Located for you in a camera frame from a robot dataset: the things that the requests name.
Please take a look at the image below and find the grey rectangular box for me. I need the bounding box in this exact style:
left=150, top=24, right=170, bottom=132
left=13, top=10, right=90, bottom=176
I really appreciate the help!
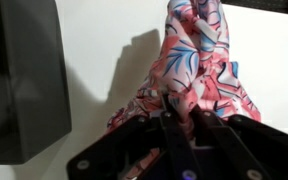
left=0, top=0, right=73, bottom=166

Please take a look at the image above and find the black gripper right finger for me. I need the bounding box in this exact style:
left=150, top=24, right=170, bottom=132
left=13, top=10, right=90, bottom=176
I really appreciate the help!
left=189, top=106, right=288, bottom=180

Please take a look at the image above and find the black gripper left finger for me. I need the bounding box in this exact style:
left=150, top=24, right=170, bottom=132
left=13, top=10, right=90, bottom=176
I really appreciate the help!
left=66, top=94, right=202, bottom=180

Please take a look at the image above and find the pink and blue floral cloth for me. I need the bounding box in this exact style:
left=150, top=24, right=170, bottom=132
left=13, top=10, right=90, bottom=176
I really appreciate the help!
left=105, top=0, right=262, bottom=180

